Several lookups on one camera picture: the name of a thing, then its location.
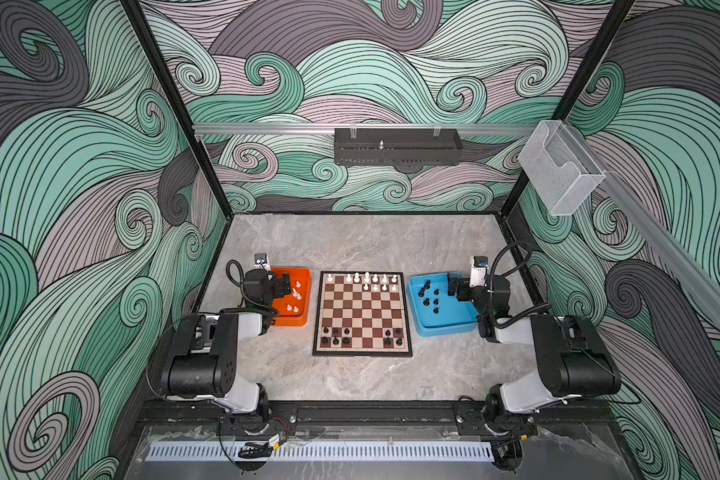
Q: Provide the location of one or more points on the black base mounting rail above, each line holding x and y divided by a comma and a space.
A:
468, 415

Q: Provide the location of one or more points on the orange plastic tray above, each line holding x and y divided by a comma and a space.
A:
300, 279

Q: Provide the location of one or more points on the brown cream chess board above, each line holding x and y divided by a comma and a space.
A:
362, 314

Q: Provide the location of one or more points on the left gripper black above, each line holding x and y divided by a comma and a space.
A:
282, 285

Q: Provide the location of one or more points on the blue plastic tray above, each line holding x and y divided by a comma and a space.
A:
435, 312

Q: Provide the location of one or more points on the aluminium rail right wall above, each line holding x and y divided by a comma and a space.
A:
643, 199

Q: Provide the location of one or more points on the white slotted cable duct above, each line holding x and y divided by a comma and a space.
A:
359, 451

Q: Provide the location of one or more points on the clear acrylic wall holder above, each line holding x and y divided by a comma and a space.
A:
561, 167

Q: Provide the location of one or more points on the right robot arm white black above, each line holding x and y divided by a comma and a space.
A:
571, 360

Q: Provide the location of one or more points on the aluminium rail back wall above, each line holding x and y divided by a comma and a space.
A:
280, 128

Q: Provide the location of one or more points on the aluminium rail wall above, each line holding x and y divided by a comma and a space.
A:
643, 199
280, 128

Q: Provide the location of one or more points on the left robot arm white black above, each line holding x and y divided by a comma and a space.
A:
201, 364

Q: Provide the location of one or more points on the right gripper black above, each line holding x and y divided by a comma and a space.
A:
459, 288

